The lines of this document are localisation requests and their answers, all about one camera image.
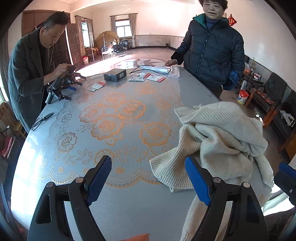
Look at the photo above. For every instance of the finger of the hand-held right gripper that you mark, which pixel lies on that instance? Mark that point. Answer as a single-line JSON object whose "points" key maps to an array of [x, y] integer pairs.
{"points": [[286, 183]]}

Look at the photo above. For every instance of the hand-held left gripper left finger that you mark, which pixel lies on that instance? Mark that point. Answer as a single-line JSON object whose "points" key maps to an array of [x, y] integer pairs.
{"points": [[99, 180]]}

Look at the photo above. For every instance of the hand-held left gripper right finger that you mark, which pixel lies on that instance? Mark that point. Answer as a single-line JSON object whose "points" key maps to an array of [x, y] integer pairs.
{"points": [[196, 180]]}

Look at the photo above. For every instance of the cream knitted sweater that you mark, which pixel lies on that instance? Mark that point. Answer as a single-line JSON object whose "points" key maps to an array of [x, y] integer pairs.
{"points": [[219, 143]]}

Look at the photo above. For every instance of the floral plastic tablecloth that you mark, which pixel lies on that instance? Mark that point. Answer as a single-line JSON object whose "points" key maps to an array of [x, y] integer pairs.
{"points": [[143, 204]]}

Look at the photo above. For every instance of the dark wooden armchair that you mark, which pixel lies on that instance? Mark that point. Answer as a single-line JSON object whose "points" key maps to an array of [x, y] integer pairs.
{"points": [[275, 88], [289, 129]]}

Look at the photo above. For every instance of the black scissors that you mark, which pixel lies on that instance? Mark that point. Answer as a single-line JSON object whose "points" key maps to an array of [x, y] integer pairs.
{"points": [[47, 115]]}

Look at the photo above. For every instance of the white and red packet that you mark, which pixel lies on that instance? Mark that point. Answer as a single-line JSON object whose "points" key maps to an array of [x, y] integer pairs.
{"points": [[96, 86], [155, 77], [136, 77]]}

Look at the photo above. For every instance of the white bucket with red lid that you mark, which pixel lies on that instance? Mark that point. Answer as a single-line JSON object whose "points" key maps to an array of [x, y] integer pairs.
{"points": [[242, 97]]}

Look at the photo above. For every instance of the spare hand-held gripper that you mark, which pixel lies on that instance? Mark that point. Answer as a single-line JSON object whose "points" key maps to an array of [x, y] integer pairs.
{"points": [[57, 92], [69, 75]]}

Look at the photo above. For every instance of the black cardboard box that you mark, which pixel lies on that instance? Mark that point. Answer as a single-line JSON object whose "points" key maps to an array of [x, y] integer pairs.
{"points": [[114, 75]]}

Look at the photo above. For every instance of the small clear plastic bag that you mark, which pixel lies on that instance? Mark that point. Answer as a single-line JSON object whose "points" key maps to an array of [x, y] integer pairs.
{"points": [[174, 70]]}

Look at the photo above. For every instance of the white metal chair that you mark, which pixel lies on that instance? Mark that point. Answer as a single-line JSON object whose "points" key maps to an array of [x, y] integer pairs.
{"points": [[107, 52]]}

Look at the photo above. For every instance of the parked bicycle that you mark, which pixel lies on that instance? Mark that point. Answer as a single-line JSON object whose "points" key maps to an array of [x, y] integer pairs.
{"points": [[121, 47]]}

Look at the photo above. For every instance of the carved wooden door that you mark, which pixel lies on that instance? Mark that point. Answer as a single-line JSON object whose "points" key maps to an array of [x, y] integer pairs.
{"points": [[74, 46]]}

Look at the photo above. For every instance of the large straw umbrella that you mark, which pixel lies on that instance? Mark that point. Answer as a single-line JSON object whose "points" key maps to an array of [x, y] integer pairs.
{"points": [[108, 37]]}

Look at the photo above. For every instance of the grey curtain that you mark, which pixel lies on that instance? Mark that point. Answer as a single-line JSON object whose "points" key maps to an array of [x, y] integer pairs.
{"points": [[133, 30], [113, 25]]}

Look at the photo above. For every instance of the window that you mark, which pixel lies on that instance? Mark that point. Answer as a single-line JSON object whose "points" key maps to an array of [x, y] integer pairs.
{"points": [[123, 27]]}

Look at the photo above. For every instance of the red knot wall decoration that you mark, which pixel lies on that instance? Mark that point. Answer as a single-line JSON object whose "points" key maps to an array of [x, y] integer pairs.
{"points": [[232, 20]]}

